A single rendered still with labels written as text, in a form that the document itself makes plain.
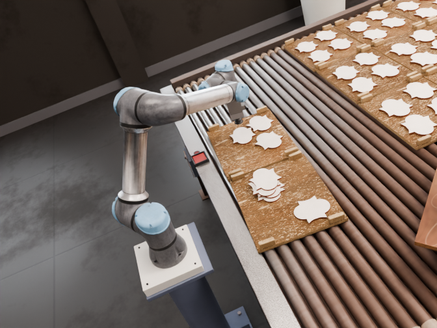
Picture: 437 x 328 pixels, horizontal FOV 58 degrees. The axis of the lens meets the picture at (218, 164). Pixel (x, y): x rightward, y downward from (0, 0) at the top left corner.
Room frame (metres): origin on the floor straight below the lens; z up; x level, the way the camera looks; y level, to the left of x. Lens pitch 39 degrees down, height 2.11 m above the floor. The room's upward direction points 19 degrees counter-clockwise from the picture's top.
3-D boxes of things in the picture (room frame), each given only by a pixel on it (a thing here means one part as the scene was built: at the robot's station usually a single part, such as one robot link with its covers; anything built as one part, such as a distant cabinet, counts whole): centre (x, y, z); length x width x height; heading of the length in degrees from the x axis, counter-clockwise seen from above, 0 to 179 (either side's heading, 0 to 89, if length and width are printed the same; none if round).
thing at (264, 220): (1.09, -0.20, 0.93); 0.41 x 0.35 x 0.02; 1
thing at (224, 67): (1.56, -0.15, 1.29); 0.09 x 0.08 x 0.11; 128
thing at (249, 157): (1.51, -0.18, 0.93); 0.41 x 0.35 x 0.02; 3
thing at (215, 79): (1.49, -0.09, 1.29); 0.11 x 0.11 x 0.08; 38
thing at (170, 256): (1.04, 0.30, 0.96); 0.15 x 0.15 x 0.10
